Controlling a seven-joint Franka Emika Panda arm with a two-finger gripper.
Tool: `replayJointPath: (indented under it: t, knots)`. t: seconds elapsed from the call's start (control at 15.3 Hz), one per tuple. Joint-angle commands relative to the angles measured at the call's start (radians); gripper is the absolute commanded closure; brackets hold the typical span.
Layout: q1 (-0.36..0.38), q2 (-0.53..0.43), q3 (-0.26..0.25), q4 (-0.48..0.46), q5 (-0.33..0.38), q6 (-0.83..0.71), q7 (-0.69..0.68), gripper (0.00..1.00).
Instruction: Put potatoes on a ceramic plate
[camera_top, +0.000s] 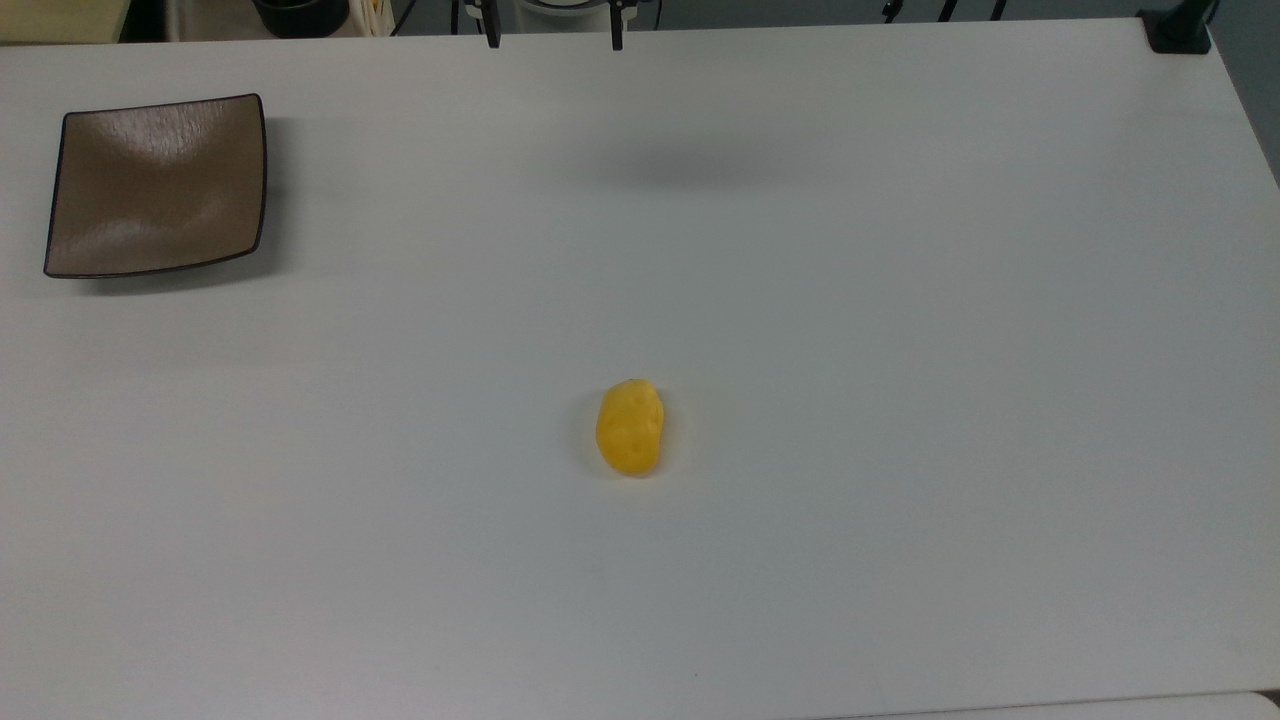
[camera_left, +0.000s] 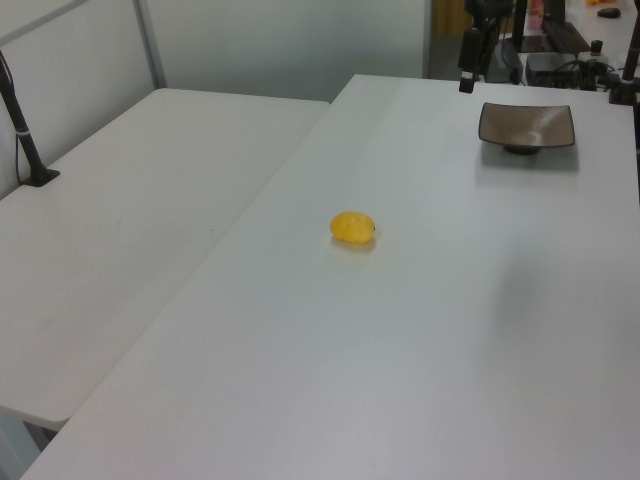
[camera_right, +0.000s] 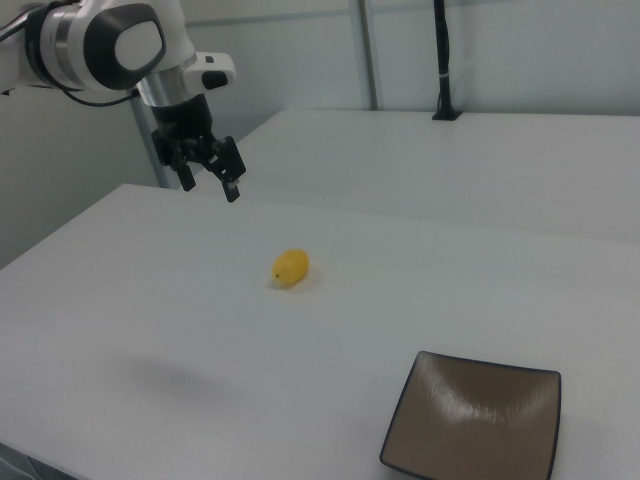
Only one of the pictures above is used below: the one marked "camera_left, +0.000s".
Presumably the thin black stand cable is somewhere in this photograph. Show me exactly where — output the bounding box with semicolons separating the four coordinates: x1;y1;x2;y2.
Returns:
13;135;26;185

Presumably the black electronics box with cables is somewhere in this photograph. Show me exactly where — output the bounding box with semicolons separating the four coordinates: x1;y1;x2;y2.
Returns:
526;52;609;92

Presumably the yellow wooden panel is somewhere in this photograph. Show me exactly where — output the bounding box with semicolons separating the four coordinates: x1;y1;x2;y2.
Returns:
432;0;474;37

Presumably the black clamp camera stand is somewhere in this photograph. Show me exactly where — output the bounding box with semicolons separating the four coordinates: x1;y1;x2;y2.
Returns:
606;34;640;106

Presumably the brown square ceramic plate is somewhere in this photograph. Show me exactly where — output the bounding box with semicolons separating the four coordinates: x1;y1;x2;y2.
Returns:
478;101;580;156

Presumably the black sloped flat panel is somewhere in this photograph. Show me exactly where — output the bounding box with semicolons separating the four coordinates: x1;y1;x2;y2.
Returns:
542;22;592;54

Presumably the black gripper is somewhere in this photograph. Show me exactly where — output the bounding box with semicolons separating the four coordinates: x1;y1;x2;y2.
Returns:
458;0;516;95

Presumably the yellow lemon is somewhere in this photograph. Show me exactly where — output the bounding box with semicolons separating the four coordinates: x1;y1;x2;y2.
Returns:
329;210;377;245

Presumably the grey metal partition post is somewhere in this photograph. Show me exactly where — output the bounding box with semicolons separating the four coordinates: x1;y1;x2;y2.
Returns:
421;0;434;79

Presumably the black camera stand pole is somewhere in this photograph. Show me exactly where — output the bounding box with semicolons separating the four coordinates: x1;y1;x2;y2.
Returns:
0;49;61;189

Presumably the black vertical pole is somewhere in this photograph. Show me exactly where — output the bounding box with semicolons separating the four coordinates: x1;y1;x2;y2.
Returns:
511;0;529;54

